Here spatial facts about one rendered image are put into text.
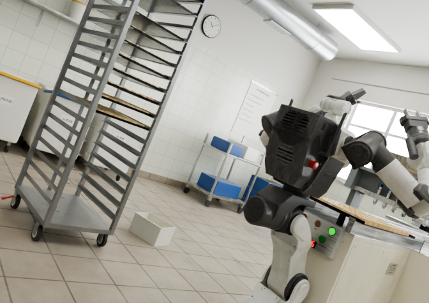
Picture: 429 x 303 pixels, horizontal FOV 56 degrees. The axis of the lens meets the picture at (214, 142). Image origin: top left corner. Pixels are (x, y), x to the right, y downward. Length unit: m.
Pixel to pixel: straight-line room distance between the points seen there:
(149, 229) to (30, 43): 2.73
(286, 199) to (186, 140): 4.55
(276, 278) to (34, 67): 3.95
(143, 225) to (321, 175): 2.02
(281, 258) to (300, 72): 5.67
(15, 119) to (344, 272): 3.51
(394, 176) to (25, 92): 3.67
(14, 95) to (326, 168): 3.45
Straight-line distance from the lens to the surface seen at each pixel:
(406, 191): 1.58
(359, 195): 2.88
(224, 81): 6.22
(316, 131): 1.53
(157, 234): 3.27
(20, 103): 4.48
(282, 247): 1.81
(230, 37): 6.21
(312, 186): 1.62
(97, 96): 2.45
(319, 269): 1.97
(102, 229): 2.79
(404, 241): 2.42
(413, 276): 2.53
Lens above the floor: 1.03
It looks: 2 degrees down
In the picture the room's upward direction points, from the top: 22 degrees clockwise
